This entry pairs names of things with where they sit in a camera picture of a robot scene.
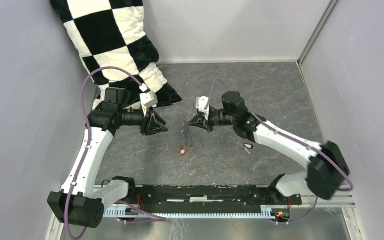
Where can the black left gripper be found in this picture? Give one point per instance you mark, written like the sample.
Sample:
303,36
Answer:
147,122

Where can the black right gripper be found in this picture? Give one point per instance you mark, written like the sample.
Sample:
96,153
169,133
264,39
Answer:
194,122

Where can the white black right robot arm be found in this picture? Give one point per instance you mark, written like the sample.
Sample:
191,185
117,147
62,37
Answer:
325,169

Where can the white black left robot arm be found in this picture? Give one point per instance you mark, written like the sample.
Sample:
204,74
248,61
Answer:
77,202

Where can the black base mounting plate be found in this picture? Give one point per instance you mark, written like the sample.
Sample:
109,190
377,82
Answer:
208,199

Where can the black white checkered pillow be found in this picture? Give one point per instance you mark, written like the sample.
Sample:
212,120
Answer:
109,34

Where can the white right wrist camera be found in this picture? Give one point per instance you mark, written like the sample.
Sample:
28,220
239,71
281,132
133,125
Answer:
203,106

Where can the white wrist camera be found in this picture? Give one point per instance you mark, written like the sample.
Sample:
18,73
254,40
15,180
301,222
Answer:
203,106
148,99

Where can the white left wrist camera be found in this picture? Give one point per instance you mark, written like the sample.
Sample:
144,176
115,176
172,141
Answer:
148,99

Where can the white slotted cable duct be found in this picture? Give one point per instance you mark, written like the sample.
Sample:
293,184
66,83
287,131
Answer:
125,212

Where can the aluminium corner frame post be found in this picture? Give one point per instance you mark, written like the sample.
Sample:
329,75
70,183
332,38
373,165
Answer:
330,8

